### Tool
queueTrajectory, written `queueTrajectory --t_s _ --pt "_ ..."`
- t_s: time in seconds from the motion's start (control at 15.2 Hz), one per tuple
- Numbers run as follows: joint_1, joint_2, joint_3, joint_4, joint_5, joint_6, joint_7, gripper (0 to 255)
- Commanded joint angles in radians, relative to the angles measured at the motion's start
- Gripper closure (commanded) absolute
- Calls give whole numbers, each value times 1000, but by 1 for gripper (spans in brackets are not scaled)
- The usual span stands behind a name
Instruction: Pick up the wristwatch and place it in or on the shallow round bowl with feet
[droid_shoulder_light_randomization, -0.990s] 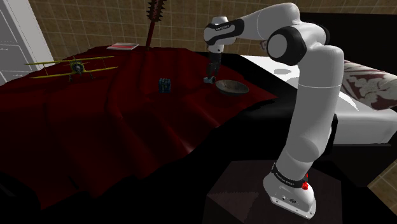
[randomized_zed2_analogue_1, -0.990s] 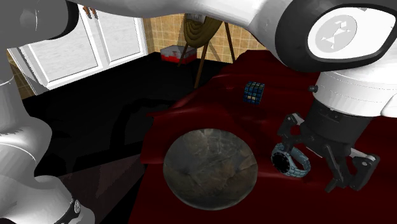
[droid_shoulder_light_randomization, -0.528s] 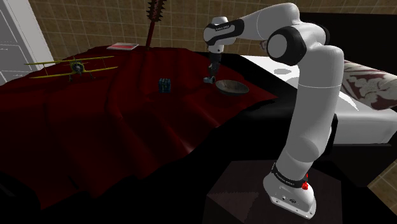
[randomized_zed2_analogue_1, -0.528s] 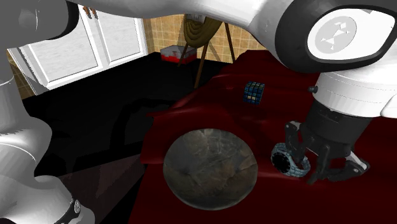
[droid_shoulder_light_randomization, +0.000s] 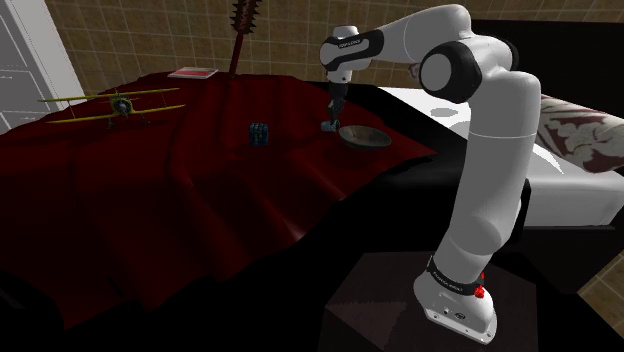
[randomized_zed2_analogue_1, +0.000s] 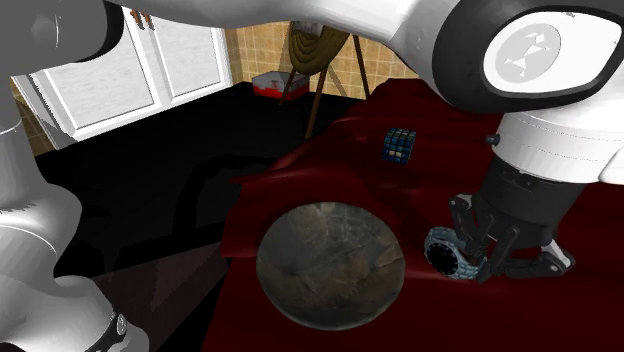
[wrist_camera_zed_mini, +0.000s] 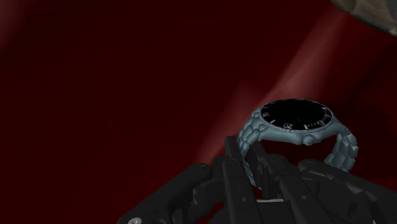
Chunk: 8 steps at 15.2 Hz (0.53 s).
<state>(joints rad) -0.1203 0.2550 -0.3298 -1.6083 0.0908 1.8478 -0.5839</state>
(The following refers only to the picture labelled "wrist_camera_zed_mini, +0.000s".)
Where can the silver wristwatch with black dial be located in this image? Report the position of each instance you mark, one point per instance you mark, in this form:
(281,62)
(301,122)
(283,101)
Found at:
(296,114)

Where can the red soft furniture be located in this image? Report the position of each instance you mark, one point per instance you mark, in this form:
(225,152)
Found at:
(102,102)

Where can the grey lumpy object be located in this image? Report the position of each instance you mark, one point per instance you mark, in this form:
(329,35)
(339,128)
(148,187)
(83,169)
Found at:
(369,12)

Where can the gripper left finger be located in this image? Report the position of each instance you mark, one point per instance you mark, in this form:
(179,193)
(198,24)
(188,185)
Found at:
(238,192)

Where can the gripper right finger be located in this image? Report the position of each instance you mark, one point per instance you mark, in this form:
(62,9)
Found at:
(335,195)

